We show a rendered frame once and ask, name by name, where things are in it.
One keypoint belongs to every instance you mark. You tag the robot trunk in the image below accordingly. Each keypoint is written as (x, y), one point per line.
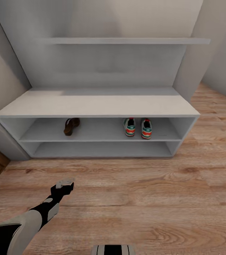
(113, 250)

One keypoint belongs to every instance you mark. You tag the gym shoe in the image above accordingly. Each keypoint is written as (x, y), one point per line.
(129, 126)
(146, 128)

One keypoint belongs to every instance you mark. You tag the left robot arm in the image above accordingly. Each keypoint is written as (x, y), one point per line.
(16, 233)

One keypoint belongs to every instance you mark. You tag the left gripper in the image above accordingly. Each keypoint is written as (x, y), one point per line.
(65, 190)

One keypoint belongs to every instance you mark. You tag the sandal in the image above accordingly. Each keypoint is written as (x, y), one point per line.
(70, 124)

